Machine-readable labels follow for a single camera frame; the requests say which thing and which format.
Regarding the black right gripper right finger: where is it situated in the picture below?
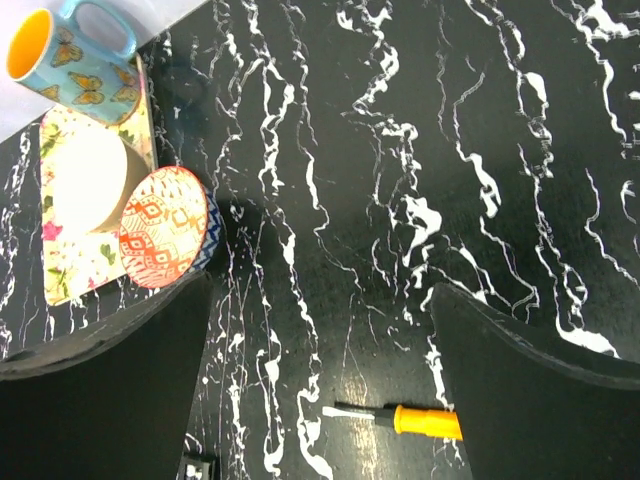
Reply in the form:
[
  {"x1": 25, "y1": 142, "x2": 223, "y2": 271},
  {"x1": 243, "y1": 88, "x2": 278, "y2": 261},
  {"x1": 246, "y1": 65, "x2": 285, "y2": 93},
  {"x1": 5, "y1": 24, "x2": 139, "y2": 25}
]
[{"x1": 430, "y1": 284, "x2": 639, "y2": 479}]

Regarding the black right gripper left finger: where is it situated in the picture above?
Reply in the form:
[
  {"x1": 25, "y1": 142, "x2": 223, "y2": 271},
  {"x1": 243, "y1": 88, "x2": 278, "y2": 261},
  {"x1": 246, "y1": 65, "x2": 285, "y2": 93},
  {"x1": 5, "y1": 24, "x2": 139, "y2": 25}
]
[{"x1": 1, "y1": 272, "x2": 213, "y2": 479}]

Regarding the yellow handled screwdriver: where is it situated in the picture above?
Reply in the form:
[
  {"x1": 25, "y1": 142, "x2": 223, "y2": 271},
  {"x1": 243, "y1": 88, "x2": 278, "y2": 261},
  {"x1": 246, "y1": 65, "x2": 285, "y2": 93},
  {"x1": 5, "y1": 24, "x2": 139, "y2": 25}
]
[{"x1": 322, "y1": 403, "x2": 463, "y2": 441}]

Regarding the black remote control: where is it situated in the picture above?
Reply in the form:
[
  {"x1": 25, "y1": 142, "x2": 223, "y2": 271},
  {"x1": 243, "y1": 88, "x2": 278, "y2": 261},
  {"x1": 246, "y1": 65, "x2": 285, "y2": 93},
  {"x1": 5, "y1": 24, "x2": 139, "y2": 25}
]
[{"x1": 175, "y1": 453, "x2": 219, "y2": 480}]

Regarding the floral rectangular tray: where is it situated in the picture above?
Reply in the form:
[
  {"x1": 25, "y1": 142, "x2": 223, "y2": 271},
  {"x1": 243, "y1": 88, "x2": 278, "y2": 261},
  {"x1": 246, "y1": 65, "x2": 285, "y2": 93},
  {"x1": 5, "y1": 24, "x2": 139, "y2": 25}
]
[{"x1": 39, "y1": 56, "x2": 158, "y2": 306}]

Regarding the orange patterned bowl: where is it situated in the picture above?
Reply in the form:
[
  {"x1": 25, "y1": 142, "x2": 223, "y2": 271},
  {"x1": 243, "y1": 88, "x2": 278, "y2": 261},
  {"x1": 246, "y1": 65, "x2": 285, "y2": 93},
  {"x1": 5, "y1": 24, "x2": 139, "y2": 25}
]
[{"x1": 119, "y1": 166, "x2": 223, "y2": 289}]

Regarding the white bowl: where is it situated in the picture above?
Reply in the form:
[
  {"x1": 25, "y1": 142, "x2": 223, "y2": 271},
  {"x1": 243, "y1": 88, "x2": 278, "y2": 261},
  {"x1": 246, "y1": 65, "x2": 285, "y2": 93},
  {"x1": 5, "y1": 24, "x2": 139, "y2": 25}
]
[{"x1": 53, "y1": 128, "x2": 150, "y2": 236}]

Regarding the blue butterfly mug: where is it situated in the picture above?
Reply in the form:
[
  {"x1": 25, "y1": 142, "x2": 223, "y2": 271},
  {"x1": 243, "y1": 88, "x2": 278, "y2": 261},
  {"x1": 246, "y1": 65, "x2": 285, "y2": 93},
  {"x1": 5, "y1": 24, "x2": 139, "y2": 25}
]
[{"x1": 6, "y1": 1, "x2": 141, "y2": 126}]

